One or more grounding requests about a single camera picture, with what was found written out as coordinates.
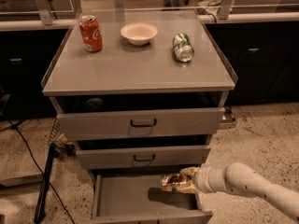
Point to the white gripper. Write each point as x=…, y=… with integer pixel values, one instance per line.
x=201, y=178

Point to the orange patterned can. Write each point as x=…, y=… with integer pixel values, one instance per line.
x=174, y=182

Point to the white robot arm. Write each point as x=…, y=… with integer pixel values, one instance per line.
x=235, y=179

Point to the middle grey drawer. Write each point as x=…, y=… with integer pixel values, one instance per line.
x=142, y=152

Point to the grey drawer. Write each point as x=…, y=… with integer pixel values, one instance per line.
x=141, y=115
x=134, y=196
x=142, y=152

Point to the top grey drawer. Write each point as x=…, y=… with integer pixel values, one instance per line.
x=141, y=115

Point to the bottom grey drawer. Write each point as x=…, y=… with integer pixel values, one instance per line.
x=134, y=196

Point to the grey drawer cabinet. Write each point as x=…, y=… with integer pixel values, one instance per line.
x=123, y=68

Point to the dark round object in drawer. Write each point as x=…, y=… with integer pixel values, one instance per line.
x=93, y=105

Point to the green soda can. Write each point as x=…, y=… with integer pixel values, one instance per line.
x=182, y=48

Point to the red soda can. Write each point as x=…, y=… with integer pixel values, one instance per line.
x=90, y=33

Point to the white bowl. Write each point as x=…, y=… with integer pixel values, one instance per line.
x=139, y=33

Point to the black bar on floor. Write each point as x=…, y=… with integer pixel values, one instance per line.
x=40, y=207

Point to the small wire cart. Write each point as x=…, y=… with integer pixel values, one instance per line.
x=59, y=140

